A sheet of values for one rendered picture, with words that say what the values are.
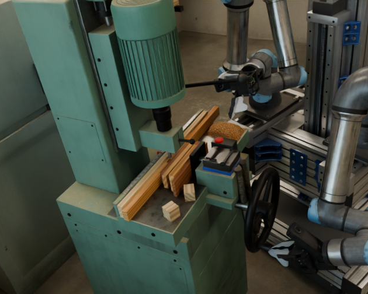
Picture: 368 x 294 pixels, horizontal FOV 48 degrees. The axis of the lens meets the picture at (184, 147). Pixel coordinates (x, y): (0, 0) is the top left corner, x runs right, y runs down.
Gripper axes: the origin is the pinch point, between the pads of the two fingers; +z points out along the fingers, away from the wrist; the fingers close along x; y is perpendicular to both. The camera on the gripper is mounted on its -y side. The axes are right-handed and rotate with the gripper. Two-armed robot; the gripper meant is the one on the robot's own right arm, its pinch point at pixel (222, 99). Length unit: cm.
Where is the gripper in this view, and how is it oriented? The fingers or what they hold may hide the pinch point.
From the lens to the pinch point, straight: 138.7
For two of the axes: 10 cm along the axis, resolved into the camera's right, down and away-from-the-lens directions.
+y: 8.3, 0.2, -5.6
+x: 2.9, 8.4, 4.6
